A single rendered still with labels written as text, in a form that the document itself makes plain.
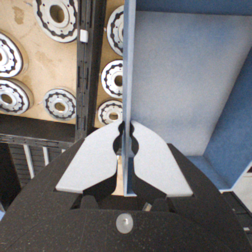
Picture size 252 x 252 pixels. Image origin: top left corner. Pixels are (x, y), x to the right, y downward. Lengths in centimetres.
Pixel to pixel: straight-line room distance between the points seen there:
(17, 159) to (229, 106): 69
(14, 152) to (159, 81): 61
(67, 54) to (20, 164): 49
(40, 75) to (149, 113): 36
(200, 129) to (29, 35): 44
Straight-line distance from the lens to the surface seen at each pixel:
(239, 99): 21
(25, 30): 46
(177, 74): 18
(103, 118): 41
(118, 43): 37
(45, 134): 44
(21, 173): 75
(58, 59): 43
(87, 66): 31
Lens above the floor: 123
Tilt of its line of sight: 60 degrees down
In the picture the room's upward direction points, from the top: 173 degrees clockwise
